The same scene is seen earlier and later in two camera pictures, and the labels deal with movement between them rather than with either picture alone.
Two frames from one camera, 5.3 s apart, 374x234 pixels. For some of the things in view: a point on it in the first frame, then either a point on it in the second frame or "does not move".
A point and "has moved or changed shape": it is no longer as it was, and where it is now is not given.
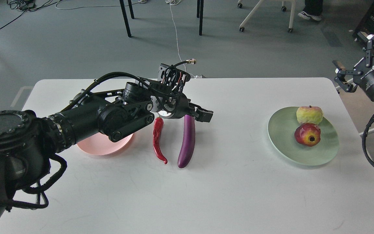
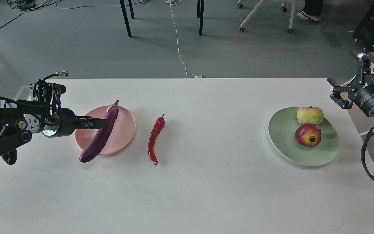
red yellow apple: [308, 134] does not move
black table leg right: [199, 12] does not move
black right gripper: [370, 74] → [365, 90]
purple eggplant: [188, 141] → [99, 136]
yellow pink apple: [305, 114] does not move
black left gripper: [177, 105] → [64, 123]
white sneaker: [305, 15] does not move
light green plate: [282, 125] does not move
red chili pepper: [157, 126] has moved or changed shape
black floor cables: [24, 5] does not move
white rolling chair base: [290, 29] does not move
